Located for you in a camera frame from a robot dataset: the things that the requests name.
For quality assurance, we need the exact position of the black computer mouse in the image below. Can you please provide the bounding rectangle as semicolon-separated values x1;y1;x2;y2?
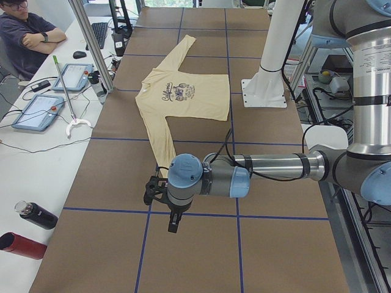
73;51;87;59

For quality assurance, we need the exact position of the near blue teach pendant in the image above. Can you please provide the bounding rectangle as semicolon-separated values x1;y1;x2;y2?
12;94;65;132

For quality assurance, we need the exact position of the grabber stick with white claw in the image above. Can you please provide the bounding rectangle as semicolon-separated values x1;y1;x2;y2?
53;55;92;138

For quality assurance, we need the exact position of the cream long-sleeve printed shirt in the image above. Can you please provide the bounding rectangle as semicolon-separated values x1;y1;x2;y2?
135;35;230;178

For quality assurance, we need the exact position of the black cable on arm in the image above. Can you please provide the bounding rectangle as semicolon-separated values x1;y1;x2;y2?
210;128;312;181

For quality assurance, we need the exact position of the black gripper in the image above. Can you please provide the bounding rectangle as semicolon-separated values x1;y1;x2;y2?
144;175;192;233

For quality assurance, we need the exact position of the black power adapter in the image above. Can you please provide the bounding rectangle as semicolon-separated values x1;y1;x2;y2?
31;80;51;92

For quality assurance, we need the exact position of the far blue teach pendant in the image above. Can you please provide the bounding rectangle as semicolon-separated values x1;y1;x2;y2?
60;63;93;92

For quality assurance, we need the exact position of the black water bottle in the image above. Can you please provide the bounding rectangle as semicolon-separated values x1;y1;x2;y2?
14;201;58;230

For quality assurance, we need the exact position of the seated person in dark hoodie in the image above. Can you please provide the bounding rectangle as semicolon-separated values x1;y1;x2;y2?
1;1;67;80

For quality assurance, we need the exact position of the white camera mast with base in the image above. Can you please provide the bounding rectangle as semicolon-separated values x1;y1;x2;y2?
241;0;305;108

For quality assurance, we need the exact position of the red bottle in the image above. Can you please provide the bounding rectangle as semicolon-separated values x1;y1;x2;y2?
1;232;47;260

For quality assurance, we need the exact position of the blue teach pendant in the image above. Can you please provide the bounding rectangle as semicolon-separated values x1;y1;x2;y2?
12;94;65;132
60;63;93;92

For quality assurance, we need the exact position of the aluminium frame post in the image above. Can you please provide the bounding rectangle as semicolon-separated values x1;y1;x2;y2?
68;0;114;93

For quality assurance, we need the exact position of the clear bottle with black lid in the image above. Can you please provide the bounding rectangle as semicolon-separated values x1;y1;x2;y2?
87;71;107;104

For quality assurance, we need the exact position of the black keyboard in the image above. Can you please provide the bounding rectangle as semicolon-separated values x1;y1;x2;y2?
91;22;108;49

